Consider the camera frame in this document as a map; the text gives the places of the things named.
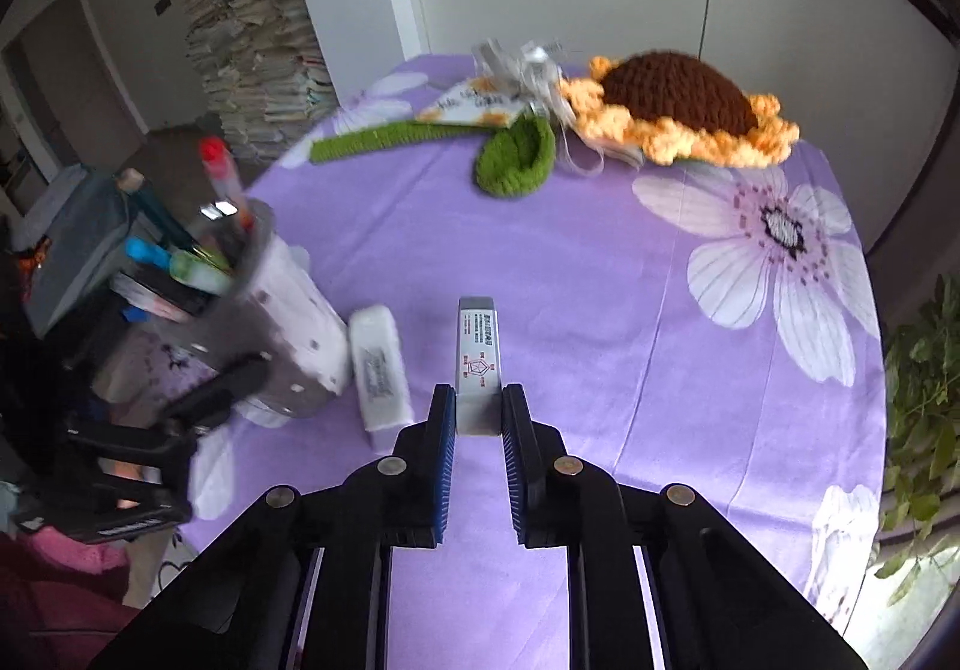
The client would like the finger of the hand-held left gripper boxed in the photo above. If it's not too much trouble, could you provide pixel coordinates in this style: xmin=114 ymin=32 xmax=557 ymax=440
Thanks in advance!
xmin=156 ymin=353 xmax=272 ymax=437

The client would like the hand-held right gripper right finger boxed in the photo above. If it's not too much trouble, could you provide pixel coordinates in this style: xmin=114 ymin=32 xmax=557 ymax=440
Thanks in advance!
xmin=499 ymin=383 xmax=865 ymax=670

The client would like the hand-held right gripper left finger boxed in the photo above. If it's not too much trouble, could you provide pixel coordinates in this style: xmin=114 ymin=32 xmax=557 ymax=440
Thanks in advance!
xmin=86 ymin=383 xmax=458 ymax=670

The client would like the silver dotted pen holder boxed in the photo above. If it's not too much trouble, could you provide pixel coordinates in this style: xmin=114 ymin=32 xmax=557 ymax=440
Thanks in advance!
xmin=90 ymin=197 xmax=353 ymax=431

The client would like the white grey labelled eraser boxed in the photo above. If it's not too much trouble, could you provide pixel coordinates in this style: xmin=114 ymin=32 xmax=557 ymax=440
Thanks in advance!
xmin=456 ymin=296 xmax=504 ymax=438

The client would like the white rounded correction tape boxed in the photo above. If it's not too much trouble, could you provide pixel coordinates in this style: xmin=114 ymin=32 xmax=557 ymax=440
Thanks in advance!
xmin=348 ymin=304 xmax=416 ymax=450

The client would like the light green pen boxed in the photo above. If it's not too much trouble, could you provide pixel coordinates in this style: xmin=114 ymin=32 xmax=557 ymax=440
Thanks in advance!
xmin=169 ymin=252 xmax=235 ymax=296

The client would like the blue pen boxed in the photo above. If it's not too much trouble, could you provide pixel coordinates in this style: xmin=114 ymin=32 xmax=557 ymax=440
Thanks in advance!
xmin=125 ymin=236 xmax=173 ymax=270

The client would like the red clear pen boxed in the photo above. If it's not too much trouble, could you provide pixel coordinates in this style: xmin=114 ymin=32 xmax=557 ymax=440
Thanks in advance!
xmin=198 ymin=137 xmax=254 ymax=233

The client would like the pink cloth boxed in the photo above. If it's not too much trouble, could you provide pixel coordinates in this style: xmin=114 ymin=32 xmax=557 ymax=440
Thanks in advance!
xmin=0 ymin=527 xmax=155 ymax=670

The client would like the purple floral tablecloth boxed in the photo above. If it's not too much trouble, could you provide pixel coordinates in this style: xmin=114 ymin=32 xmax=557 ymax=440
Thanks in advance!
xmin=176 ymin=53 xmax=886 ymax=670

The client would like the grey backpack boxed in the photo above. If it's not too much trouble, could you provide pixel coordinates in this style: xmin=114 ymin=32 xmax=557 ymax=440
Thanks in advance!
xmin=21 ymin=163 xmax=162 ymax=341

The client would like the brown chair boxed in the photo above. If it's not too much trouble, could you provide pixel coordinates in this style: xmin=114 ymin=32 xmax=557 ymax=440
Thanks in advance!
xmin=139 ymin=124 xmax=252 ymax=207

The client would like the green crochet stem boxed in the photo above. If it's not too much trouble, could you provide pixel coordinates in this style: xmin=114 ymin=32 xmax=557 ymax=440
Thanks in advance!
xmin=309 ymin=118 xmax=451 ymax=165

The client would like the green crochet leaf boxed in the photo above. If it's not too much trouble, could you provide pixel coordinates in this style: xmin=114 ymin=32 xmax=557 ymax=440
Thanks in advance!
xmin=472 ymin=113 xmax=557 ymax=198

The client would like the brown door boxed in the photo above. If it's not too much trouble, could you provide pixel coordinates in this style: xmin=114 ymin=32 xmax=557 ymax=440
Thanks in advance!
xmin=16 ymin=0 xmax=149 ymax=152

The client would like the stack of newspapers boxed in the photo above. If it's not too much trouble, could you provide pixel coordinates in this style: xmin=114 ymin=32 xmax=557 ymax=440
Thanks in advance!
xmin=166 ymin=0 xmax=338 ymax=155

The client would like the floral gift tag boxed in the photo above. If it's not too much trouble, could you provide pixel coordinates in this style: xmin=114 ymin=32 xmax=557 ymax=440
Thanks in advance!
xmin=416 ymin=79 xmax=526 ymax=129

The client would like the white ribbon bow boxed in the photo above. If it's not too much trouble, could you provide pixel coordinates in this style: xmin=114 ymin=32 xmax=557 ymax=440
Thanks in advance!
xmin=472 ymin=38 xmax=646 ymax=177

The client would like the crocheted sunflower with green stem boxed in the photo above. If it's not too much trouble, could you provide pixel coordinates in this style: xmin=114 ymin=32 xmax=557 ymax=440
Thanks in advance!
xmin=559 ymin=49 xmax=802 ymax=170

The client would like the green leafy plant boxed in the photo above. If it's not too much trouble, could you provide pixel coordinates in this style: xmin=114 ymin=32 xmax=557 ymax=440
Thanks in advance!
xmin=874 ymin=276 xmax=960 ymax=605

